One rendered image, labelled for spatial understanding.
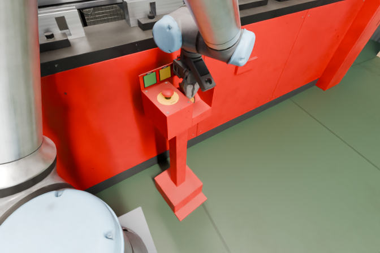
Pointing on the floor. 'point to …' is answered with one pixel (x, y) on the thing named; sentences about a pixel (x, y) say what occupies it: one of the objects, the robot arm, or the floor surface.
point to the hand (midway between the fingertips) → (190, 97)
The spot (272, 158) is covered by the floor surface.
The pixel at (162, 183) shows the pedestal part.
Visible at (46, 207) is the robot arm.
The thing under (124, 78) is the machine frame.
